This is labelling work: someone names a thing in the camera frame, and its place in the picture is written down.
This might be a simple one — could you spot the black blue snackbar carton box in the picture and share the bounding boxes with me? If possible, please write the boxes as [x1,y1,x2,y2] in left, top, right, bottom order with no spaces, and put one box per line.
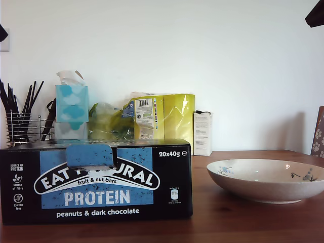
[0,138,193,226]

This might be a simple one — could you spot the blue cloud print tissue box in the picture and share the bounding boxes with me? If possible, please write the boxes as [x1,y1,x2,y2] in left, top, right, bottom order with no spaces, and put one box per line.
[55,85,90,130]

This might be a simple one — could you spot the white printed carton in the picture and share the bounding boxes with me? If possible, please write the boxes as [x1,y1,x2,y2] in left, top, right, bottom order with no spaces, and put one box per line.
[193,110,213,156]

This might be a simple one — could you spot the thin black stick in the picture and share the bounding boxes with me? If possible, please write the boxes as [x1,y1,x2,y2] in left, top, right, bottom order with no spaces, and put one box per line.
[22,85,32,114]
[24,80,45,119]
[7,82,20,114]
[0,78,15,114]
[25,80,37,114]

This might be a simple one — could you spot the white tissue sheet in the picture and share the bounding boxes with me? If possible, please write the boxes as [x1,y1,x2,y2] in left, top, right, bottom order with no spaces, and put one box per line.
[56,70,87,86]

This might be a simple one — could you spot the clear green plastic bag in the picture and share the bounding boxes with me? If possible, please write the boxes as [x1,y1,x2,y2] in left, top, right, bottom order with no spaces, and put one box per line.
[88,101,135,140]

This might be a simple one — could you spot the yellow plastic wrapped roll pack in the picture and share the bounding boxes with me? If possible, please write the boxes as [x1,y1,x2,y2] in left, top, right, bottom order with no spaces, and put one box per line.
[123,92,196,140]

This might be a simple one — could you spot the white floral ceramic bowl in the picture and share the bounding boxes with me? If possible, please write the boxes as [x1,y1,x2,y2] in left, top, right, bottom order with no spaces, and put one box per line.
[206,158,324,205]

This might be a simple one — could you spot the chrome wire utensil holder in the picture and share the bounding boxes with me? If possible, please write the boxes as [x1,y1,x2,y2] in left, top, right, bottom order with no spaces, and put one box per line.
[5,112,57,149]

